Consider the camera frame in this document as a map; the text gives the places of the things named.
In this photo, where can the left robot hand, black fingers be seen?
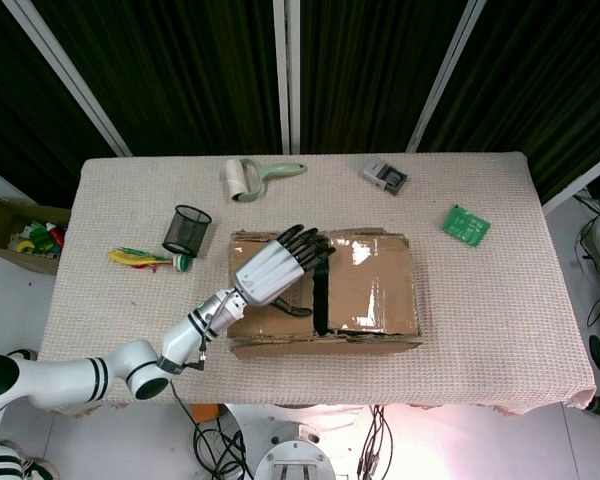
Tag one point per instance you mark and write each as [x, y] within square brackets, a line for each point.
[267, 270]

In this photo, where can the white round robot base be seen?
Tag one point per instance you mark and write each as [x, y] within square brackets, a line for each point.
[295, 450]

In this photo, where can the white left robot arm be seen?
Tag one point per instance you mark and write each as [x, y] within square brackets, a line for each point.
[105, 372]

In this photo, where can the colourful feather shuttlecock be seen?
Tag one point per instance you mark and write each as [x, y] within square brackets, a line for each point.
[182, 262]

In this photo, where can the black mesh pen cup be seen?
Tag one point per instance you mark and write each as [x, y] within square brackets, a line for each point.
[182, 235]

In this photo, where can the pale green lint roller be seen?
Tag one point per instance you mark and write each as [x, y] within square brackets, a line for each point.
[280, 171]

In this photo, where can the grey black stapler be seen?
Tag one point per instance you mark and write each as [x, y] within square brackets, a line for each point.
[380, 172]

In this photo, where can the green packet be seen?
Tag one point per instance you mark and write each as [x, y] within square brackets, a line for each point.
[465, 225]

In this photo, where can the dark green curtain panel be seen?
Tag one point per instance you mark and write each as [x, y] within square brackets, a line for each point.
[180, 75]
[370, 75]
[10, 100]
[545, 75]

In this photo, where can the beige waffle tablecloth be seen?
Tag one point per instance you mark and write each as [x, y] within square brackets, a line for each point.
[480, 325]

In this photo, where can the cardboard box with toys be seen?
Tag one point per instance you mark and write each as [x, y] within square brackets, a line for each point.
[0, 215]

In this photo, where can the white frame post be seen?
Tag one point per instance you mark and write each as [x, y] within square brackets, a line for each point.
[286, 75]
[445, 75]
[580, 180]
[75, 80]

